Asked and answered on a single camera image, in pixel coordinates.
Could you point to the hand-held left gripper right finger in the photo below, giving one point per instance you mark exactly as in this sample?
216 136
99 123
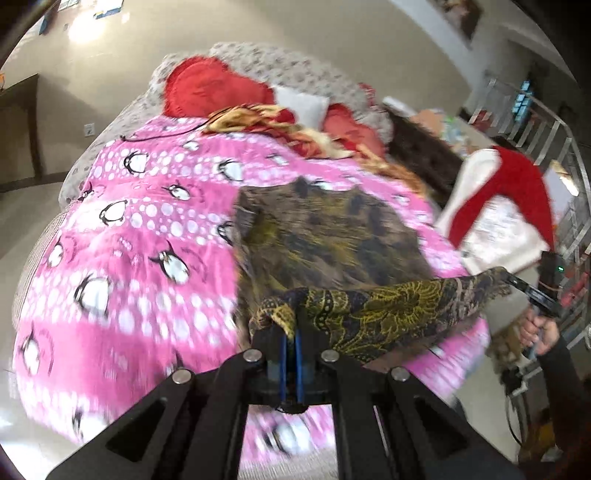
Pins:
299 369

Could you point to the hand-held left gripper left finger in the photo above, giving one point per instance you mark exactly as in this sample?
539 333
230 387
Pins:
282 369

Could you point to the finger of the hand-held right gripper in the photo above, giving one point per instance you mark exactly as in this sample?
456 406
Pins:
519 281

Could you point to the dark gold floral shirt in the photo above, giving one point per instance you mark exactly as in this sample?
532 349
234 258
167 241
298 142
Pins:
323 235

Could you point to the person's right forearm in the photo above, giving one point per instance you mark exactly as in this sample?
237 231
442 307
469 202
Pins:
558 392

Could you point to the person's right hand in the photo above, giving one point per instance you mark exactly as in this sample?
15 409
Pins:
542 337

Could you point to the red white garment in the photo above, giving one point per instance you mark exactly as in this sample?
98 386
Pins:
503 235

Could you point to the dark carved wooden nightstand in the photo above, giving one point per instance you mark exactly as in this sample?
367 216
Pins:
420 152

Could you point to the metal stair railing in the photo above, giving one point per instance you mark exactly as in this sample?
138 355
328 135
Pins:
554 120

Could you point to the pastel packages heap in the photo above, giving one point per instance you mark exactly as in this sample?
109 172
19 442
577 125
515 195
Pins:
438 127

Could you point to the pink penguin blanket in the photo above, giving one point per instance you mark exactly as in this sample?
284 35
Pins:
138 221

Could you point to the red heart pillow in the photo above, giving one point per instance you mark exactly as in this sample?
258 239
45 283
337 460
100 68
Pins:
355 131
207 87

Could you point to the gold red satin cloth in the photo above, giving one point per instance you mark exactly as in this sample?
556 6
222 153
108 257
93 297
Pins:
304 136

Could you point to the red patterned cushion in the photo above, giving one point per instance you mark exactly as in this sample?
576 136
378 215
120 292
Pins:
369 94

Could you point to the white pillow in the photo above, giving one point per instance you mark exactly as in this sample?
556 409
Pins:
302 104

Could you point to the dark wooden desk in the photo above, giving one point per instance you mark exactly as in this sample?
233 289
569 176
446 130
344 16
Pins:
18 134

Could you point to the framed wall picture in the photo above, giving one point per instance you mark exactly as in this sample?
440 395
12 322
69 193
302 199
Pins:
461 18

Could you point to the wall socket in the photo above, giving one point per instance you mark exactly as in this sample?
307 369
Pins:
88 129

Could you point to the white wall poster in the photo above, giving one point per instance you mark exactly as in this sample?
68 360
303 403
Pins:
69 11

